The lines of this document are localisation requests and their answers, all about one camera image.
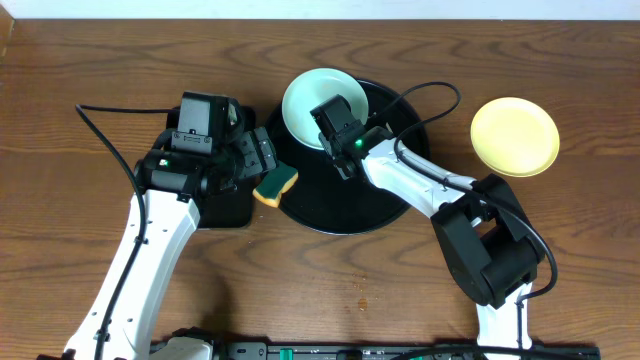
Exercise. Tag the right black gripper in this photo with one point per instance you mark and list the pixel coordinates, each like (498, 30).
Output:
(339, 169)

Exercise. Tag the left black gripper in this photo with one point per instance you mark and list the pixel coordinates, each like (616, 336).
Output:
(263, 152)

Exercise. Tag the green yellow sponge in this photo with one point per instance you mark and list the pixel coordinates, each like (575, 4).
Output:
(277, 182)

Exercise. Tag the light blue plate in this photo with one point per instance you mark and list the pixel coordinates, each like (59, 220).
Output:
(311, 89)

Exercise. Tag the yellow plate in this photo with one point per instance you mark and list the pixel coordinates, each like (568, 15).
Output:
(515, 137)

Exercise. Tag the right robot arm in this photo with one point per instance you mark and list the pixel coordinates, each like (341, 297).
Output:
(489, 245)

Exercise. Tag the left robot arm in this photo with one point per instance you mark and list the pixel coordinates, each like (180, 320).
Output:
(187, 181)

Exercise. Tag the round black tray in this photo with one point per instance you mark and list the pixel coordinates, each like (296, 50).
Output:
(320, 199)

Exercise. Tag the rectangular black tray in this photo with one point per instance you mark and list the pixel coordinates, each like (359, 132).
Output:
(229, 210)

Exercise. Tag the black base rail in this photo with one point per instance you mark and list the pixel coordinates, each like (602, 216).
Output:
(380, 351)

